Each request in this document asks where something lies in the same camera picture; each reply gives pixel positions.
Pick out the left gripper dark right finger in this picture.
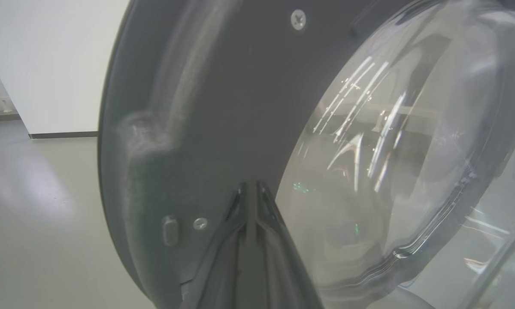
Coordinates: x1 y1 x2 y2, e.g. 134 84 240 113
255 181 325 309

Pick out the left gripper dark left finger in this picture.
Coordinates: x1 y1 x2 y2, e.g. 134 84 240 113
181 182 252 309

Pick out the grey washing machine door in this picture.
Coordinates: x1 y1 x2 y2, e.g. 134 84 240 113
97 0 515 309

